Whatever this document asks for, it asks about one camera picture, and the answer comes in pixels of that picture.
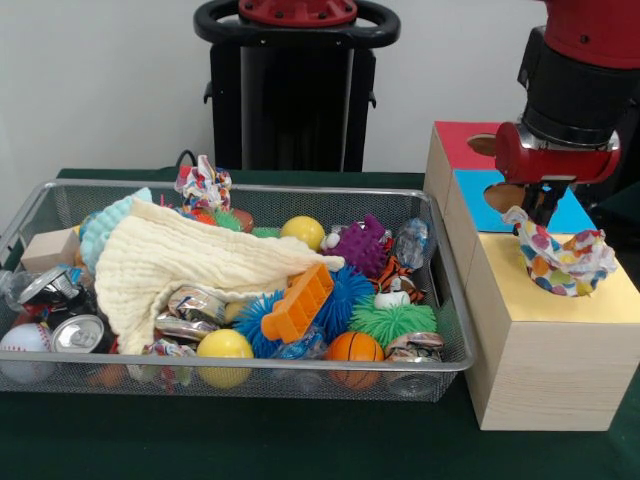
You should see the yellow plastic ball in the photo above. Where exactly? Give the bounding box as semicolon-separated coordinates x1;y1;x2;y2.
196;328;255;390
279;215;327;253

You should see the blue spiky ball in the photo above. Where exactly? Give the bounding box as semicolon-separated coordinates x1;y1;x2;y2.
232;264;376;359

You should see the clear mesh bin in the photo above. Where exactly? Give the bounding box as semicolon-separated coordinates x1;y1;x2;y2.
0;178;479;404

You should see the floral patterned cloth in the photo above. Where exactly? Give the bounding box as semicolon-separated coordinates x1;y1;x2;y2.
173;154;234;211

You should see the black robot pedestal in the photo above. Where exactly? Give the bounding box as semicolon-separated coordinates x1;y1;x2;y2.
193;0;401;174

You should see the orange plastic block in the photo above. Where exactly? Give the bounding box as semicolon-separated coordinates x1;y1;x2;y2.
260;262;335;345

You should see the orange mini basketball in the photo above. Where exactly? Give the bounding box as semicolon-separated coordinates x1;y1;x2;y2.
327;331;385;391

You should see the cream waffle cloth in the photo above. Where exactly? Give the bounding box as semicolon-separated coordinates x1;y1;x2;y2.
93;197;347;356

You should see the polka dot cloth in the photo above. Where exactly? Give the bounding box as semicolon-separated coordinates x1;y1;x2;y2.
502;205;617;298

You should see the wooden box with three holes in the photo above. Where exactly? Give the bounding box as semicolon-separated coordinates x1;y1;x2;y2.
423;121;640;432

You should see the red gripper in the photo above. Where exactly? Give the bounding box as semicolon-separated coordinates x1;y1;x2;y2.
494;121;621;232

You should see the purple spiky toy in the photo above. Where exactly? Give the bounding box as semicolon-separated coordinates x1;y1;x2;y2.
319;213;394;279

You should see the white baseball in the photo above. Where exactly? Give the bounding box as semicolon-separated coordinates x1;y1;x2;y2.
0;323;54;384

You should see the green spiky ball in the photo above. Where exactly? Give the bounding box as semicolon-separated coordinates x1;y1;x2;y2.
348;294;437;349

